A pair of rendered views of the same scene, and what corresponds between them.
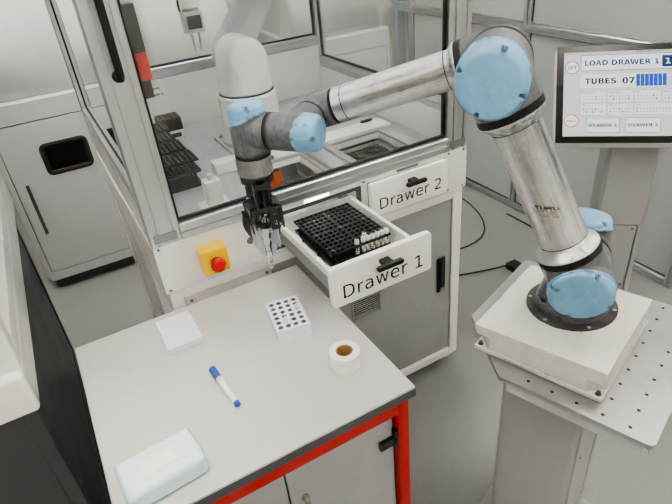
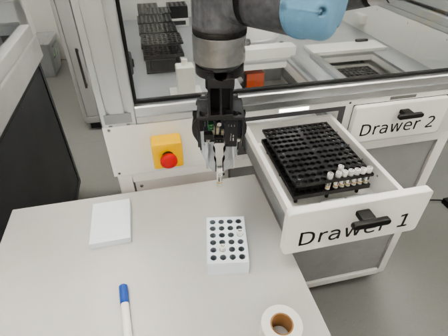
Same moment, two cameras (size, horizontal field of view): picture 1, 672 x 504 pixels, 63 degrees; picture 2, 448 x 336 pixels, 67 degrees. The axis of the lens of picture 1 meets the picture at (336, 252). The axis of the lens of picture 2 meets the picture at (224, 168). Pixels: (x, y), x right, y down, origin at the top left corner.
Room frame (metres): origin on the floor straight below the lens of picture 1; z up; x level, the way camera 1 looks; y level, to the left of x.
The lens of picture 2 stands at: (0.62, 0.03, 1.35)
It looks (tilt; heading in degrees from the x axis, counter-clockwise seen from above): 38 degrees down; 13
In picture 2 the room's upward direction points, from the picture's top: straight up
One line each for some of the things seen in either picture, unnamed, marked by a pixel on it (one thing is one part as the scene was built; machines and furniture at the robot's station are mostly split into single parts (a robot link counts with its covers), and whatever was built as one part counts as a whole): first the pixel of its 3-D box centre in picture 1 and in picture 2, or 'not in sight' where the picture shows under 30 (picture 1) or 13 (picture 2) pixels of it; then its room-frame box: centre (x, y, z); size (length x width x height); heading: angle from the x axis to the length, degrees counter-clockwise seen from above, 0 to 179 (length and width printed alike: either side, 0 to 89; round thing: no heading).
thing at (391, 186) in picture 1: (409, 187); (397, 119); (1.54, -0.25, 0.87); 0.29 x 0.02 x 0.11; 116
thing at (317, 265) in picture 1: (339, 237); (309, 160); (1.30, -0.01, 0.86); 0.40 x 0.26 x 0.06; 26
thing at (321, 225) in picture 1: (341, 236); (311, 160); (1.30, -0.02, 0.87); 0.22 x 0.18 x 0.06; 26
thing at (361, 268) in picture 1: (381, 268); (355, 219); (1.12, -0.11, 0.87); 0.29 x 0.02 x 0.11; 116
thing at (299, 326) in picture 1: (287, 318); (226, 244); (1.08, 0.14, 0.78); 0.12 x 0.08 x 0.04; 16
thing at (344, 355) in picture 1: (344, 357); (281, 329); (0.92, 0.00, 0.78); 0.07 x 0.07 x 0.04
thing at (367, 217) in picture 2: (387, 262); (367, 218); (1.09, -0.12, 0.91); 0.07 x 0.04 x 0.01; 116
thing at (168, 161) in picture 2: (218, 264); (169, 159); (1.21, 0.31, 0.88); 0.04 x 0.03 x 0.04; 116
